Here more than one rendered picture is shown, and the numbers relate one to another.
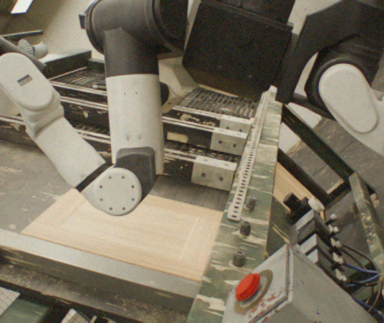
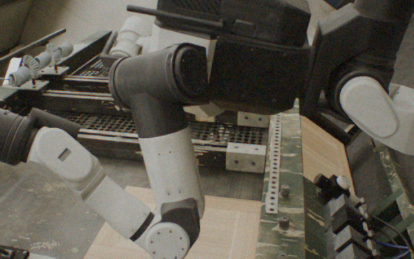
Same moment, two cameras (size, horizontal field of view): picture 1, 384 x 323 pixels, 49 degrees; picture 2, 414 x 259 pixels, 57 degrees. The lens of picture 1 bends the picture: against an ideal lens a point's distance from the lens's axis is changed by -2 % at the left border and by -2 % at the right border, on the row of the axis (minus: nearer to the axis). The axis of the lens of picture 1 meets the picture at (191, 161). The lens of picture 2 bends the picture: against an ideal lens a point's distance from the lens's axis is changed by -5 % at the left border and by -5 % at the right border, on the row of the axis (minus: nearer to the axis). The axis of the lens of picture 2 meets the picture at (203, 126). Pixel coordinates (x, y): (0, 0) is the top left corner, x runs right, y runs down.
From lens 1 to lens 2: 20 cm
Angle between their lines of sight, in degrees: 6
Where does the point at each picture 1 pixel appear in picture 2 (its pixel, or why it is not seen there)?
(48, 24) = not seen: outside the picture
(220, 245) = (263, 246)
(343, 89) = (363, 101)
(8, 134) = not seen: hidden behind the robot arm
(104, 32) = (129, 96)
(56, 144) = (104, 205)
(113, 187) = (163, 241)
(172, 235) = (218, 237)
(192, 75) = (217, 105)
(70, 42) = (90, 10)
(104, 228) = not seen: hidden behind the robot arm
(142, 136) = (182, 190)
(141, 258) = not seen: outside the picture
